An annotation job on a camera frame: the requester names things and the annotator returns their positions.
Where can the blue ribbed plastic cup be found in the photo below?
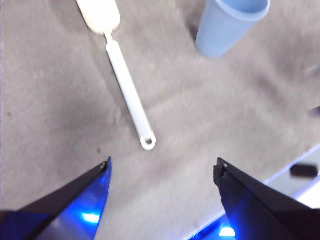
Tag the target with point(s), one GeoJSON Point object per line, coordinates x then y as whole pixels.
{"type": "Point", "coordinates": [222, 30]}

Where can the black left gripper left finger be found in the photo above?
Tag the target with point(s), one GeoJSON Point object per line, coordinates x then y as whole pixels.
{"type": "Point", "coordinates": [62, 207]}

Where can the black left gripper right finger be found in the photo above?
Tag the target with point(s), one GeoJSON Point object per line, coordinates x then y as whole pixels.
{"type": "Point", "coordinates": [262, 212]}

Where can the small black box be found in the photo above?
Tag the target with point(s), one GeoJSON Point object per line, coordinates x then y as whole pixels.
{"type": "Point", "coordinates": [303, 170]}

